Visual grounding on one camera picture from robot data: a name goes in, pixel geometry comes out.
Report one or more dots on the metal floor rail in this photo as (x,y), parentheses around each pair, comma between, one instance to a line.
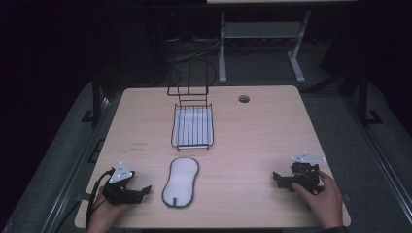
(382,161)
(69,174)

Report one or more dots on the round table grommet hole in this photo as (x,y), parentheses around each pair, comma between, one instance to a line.
(243,99)

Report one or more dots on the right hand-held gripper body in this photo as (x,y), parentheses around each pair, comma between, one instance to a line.
(306,176)

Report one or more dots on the white metal desk frame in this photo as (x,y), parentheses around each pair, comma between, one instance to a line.
(262,30)

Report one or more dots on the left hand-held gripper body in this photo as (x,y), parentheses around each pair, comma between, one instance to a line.
(122,194)

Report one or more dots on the person's left hand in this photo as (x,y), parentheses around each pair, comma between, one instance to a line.
(104,214)

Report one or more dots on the white plastic tray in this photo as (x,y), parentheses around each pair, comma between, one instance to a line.
(193,126)

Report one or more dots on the white cloth pad grey edge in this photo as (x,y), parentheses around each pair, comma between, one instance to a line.
(180,183)

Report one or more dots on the black metal stand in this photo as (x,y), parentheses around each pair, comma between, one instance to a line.
(363,97)
(96,100)

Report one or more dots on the person's right hand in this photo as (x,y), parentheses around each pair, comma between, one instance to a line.
(325,202)

